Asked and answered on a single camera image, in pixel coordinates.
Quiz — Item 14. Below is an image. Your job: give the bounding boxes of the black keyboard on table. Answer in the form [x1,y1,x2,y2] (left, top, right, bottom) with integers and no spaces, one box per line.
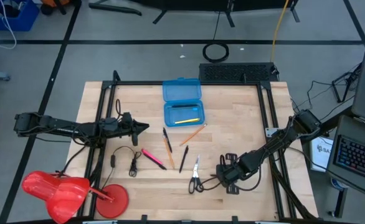
[198,62,280,83]

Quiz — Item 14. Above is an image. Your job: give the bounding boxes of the red desk lamp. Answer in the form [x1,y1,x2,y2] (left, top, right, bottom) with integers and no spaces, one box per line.
[21,170,130,224]

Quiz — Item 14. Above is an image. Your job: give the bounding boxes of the black lamp cable with switch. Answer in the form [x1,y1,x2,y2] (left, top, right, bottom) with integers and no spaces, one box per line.
[101,145,143,189]

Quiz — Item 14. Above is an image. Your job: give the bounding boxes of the pink highlighter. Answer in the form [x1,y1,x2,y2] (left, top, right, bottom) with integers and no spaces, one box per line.
[141,148,164,166]

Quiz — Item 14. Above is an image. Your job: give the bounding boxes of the pink marker pen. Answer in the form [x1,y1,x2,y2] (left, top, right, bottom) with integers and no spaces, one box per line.
[142,152,168,171]

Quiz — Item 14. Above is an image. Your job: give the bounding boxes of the blue storage bin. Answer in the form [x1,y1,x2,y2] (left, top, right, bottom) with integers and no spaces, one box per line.
[0,0,41,32]

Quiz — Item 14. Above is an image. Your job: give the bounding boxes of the coiled black cable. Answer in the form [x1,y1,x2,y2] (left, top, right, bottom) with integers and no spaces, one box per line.
[201,41,230,64]

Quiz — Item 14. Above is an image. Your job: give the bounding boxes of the grey metal bracket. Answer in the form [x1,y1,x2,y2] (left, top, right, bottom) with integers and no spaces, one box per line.
[264,127,280,139]

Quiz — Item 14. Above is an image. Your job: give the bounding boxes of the orange and black tool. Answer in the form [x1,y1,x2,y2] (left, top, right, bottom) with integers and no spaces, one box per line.
[40,0,82,16]

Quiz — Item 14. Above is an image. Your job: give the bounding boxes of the black-handled scissors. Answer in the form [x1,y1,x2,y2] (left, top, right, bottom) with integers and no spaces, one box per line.
[187,154,206,195]

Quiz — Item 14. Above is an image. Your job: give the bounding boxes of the black partition screen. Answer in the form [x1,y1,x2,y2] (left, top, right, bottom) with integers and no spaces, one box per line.
[129,0,301,28]

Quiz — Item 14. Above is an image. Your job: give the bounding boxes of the yellow floor cable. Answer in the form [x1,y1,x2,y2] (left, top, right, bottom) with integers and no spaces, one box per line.
[269,0,291,63]

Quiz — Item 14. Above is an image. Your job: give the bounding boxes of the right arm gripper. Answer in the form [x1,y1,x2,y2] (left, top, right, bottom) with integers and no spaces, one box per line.
[215,152,244,196]

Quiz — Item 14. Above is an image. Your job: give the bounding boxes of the yellow highlighter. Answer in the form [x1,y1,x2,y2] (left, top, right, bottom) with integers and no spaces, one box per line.
[174,117,201,125]

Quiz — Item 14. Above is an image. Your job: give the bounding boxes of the white booklet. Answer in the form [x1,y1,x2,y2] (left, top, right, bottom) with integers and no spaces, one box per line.
[309,136,334,173]

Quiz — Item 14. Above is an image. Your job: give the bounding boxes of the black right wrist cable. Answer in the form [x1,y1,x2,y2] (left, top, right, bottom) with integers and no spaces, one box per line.
[199,154,263,192]

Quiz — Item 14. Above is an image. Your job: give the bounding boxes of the laptop with lit keyboard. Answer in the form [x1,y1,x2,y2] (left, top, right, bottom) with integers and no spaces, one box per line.
[325,114,365,200]

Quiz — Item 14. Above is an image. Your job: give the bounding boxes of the white cable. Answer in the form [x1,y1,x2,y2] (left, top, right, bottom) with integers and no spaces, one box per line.
[0,0,18,50]

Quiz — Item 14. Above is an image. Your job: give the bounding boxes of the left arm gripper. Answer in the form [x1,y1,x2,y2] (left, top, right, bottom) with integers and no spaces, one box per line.
[106,112,150,147]

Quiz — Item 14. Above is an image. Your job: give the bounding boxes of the orange pencil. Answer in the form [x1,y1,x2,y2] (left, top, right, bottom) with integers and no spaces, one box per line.
[162,134,176,170]
[179,123,208,147]

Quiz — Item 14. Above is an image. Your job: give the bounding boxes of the black folding stand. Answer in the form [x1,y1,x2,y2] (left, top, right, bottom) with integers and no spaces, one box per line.
[331,63,363,104]

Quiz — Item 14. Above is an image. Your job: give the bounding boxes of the black floor bar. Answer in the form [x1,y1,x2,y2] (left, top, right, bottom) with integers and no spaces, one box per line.
[88,2,143,17]

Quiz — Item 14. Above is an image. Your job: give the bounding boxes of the blue plastic supply box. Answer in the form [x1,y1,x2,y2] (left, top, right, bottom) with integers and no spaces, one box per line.
[162,77,206,128]

